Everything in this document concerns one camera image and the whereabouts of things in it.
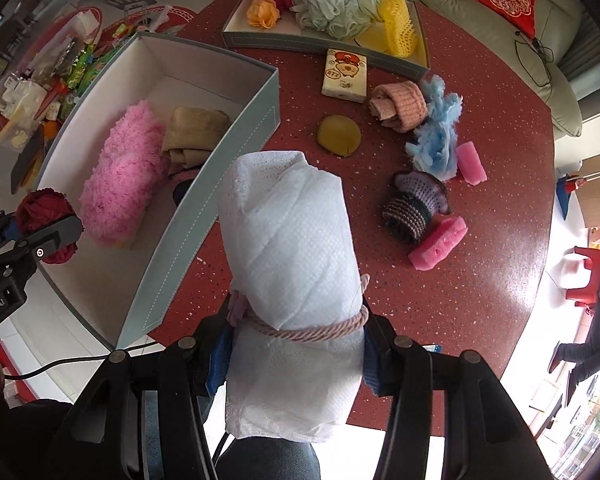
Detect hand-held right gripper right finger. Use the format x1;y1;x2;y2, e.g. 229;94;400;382
362;310;553;480

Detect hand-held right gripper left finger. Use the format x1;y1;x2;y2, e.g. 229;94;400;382
45;300;236;480

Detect dark red knitted cloth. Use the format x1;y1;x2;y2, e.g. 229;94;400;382
16;187;81;266

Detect pink fluffy cloth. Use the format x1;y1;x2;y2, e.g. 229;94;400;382
78;99;171;248

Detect white cloth roll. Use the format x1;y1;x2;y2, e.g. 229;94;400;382
217;150;371;443

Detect large pink sponge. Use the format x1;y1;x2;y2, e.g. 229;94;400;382
407;215;468;271

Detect pink black sock roll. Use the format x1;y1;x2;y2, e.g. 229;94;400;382
167;167;206;206

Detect purple knitted cloth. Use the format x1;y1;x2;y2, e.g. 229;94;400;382
378;170;452;245

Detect beige towel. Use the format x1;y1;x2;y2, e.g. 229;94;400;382
161;106;232;168

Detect grey-blue storage box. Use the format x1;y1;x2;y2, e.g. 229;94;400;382
27;31;282;352

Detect mustard round sponge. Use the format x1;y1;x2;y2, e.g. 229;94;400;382
316;114;362;157

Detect person's blue jeans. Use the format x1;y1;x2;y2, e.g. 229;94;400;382
215;435;323;480

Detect pile of snack packets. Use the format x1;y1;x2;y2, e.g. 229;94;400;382
0;7;141;161

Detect small pink sponge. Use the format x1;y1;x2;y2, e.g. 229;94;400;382
455;141;488;186

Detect red plastic stool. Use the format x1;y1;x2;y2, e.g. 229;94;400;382
562;245;600;311

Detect blue fluffy cloth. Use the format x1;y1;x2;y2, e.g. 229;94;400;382
405;74;464;181

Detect blue plastic object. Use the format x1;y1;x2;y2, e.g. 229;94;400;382
555;175;581;221

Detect clear plastic rack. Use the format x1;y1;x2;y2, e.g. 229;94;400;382
104;0;153;13

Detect yellow cartoon tissue packet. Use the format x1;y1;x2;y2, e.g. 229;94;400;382
321;48;370;103

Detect grey-blue tray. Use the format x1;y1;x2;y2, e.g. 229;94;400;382
221;0;431;81

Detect orange fake rose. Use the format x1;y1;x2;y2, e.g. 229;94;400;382
246;0;282;30

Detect grey-green leather sofa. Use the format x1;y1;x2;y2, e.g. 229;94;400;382
392;0;586;138

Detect yellow corn toy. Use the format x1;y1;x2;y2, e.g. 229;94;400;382
352;0;423;58

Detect black cable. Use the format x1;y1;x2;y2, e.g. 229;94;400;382
0;341;156;381

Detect black cord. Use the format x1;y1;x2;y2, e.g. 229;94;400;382
514;30;556;88

